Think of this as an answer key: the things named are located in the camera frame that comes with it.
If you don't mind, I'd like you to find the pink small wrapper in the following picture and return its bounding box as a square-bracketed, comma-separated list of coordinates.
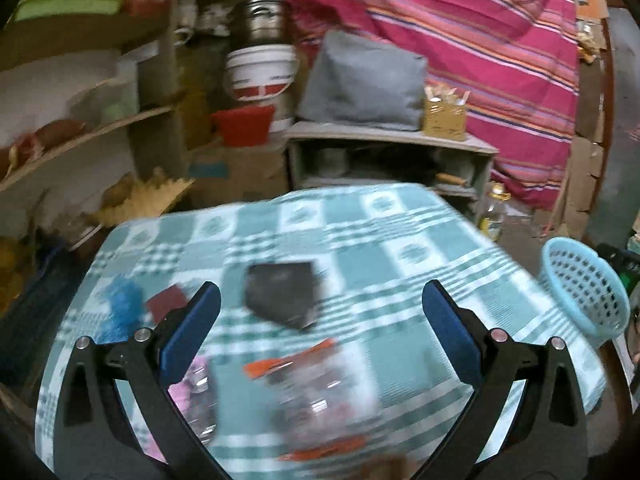
[150, 356, 219, 461]

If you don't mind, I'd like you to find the blue crumpled plastic bag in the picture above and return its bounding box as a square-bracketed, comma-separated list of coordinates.
[99, 275, 144, 344]

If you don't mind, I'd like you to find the maroon scouring pad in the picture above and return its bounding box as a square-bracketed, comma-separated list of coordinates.
[145, 284, 188, 325]

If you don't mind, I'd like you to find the light blue plastic basket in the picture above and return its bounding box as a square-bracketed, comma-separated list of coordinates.
[538, 237, 630, 348]

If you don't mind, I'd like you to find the dark blue plastic crate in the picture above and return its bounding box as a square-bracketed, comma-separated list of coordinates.
[1, 247, 87, 390]

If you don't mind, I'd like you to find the yellow-capped oil bottle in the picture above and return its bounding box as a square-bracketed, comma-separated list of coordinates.
[478, 182, 511, 242]

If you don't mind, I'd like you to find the clear orange-edged plastic wrapper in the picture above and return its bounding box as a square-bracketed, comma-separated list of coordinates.
[243, 338, 381, 463]

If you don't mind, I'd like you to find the black foil wrapper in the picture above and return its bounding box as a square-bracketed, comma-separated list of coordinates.
[244, 261, 318, 330]

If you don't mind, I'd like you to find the yellow egg tray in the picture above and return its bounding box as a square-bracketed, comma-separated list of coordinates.
[88, 167, 195, 228]

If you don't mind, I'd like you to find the green checkered tablecloth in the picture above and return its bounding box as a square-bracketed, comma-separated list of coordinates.
[35, 184, 605, 479]

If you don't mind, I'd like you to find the cardboard box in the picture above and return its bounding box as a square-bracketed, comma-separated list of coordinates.
[189, 144, 290, 208]

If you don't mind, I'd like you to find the clear plastic container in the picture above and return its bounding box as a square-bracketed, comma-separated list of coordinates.
[67, 78, 140, 129]

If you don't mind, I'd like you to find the yellow utensil holder box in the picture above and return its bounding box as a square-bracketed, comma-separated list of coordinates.
[422, 84, 471, 142]

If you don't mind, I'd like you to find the red plastic basket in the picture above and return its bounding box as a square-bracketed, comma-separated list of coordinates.
[210, 105, 276, 148]

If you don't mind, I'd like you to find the grey low cabinet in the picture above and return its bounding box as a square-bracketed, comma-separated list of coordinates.
[284, 122, 498, 223]

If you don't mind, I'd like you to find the white plastic bucket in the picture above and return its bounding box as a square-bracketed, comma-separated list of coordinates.
[222, 44, 299, 102]

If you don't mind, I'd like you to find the grey felt bag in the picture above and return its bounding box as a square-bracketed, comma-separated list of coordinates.
[296, 30, 427, 131]

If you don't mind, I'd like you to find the pink striped curtain cloth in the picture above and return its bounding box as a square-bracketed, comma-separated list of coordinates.
[288, 0, 579, 209]

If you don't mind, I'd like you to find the green plastic tray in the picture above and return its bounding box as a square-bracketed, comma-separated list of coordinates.
[13, 0, 122, 22]

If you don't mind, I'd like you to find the steel cooking pot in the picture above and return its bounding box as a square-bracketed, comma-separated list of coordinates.
[229, 0, 292, 48]

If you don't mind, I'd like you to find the wooden wall shelf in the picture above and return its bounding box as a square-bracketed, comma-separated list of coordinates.
[0, 0, 189, 231]

